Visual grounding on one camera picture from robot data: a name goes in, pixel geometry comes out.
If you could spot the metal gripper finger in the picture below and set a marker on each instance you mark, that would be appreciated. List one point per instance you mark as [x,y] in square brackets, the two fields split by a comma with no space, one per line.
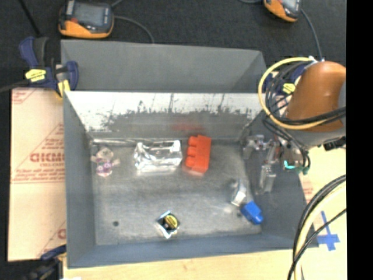
[258,143]
[268,176]

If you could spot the small clear crumpled packet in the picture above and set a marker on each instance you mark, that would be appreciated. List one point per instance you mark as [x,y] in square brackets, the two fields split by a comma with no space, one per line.
[239,192]

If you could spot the blue plastic block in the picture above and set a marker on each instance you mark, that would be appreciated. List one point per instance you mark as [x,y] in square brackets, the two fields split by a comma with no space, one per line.
[252,211]

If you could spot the red toy brick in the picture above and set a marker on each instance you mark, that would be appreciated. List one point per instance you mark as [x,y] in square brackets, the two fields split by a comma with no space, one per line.
[198,154]

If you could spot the grey metal bin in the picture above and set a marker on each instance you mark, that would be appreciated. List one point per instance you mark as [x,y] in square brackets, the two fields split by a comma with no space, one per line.
[175,197]

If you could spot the clear plastic packet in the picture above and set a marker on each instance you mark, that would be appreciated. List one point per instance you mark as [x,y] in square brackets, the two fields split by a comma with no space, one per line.
[157,157]

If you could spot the yellow black disc in packet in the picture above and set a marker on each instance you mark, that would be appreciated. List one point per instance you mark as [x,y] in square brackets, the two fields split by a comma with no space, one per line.
[169,223]

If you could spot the purple toy figure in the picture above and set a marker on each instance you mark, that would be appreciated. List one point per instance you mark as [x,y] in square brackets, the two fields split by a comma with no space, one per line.
[105,162]

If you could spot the brown cardboard board red print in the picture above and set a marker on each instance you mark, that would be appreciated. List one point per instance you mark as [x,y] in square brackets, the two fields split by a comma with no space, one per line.
[35,185]

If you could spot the black cylinder on white bracket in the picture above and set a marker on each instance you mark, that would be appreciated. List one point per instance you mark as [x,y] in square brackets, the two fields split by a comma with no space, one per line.
[335,143]

